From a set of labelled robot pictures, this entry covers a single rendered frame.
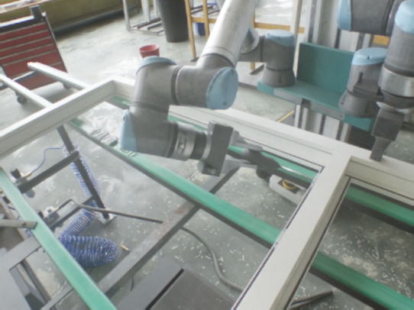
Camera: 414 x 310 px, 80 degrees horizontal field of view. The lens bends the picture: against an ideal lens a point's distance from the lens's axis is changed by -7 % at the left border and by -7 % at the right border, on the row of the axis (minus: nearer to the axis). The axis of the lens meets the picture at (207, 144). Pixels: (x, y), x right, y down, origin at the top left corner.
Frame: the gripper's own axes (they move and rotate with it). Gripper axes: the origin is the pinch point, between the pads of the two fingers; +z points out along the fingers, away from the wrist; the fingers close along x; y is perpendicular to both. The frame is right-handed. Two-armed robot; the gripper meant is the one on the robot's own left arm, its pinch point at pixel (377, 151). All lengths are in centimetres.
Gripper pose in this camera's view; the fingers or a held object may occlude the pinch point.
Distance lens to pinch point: 75.6
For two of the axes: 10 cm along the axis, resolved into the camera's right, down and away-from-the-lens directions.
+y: 7.8, 3.2, -5.3
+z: 1.0, 7.9, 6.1
